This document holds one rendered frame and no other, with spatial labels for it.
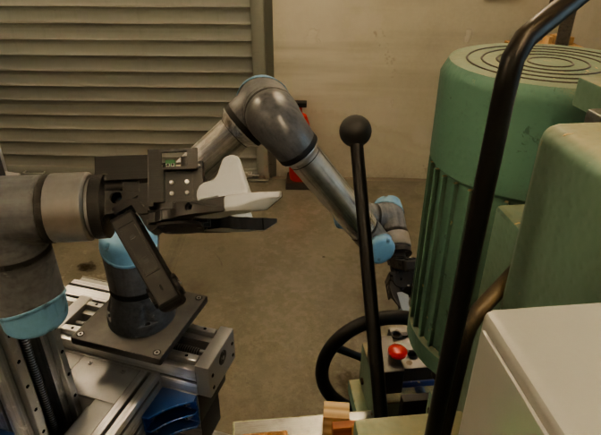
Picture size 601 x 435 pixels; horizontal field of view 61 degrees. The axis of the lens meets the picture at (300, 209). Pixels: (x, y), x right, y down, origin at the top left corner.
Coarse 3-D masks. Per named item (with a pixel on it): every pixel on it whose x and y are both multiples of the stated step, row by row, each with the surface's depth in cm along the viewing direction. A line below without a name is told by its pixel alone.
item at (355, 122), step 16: (352, 128) 54; (368, 128) 54; (352, 144) 54; (352, 160) 54; (368, 208) 53; (368, 224) 53; (368, 240) 52; (368, 256) 52; (368, 272) 52; (368, 288) 51; (368, 304) 51; (368, 320) 51; (368, 336) 51; (368, 352) 51; (384, 384) 50; (384, 400) 50; (384, 416) 49
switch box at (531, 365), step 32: (512, 320) 18; (544, 320) 18; (576, 320) 18; (480, 352) 19; (512, 352) 17; (544, 352) 17; (576, 352) 17; (480, 384) 19; (512, 384) 17; (544, 384) 16; (576, 384) 16; (480, 416) 19; (512, 416) 17; (544, 416) 15; (576, 416) 15
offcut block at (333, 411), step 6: (324, 402) 82; (330, 402) 82; (336, 402) 82; (342, 402) 82; (324, 408) 81; (330, 408) 81; (336, 408) 81; (342, 408) 81; (348, 408) 81; (324, 414) 80; (330, 414) 80; (336, 414) 80; (342, 414) 80; (348, 414) 80; (324, 420) 80; (330, 420) 80; (336, 420) 79; (342, 420) 79; (348, 420) 79; (324, 426) 80; (330, 426) 80; (324, 432) 81; (330, 432) 81
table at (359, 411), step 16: (352, 384) 94; (352, 400) 92; (304, 416) 84; (320, 416) 84; (352, 416) 84; (368, 416) 84; (240, 432) 82; (256, 432) 82; (288, 432) 82; (304, 432) 82; (320, 432) 82
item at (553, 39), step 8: (552, 0) 254; (560, 24) 242; (568, 24) 240; (560, 32) 243; (568, 32) 242; (504, 40) 275; (544, 40) 264; (552, 40) 264; (560, 40) 244; (568, 40) 244
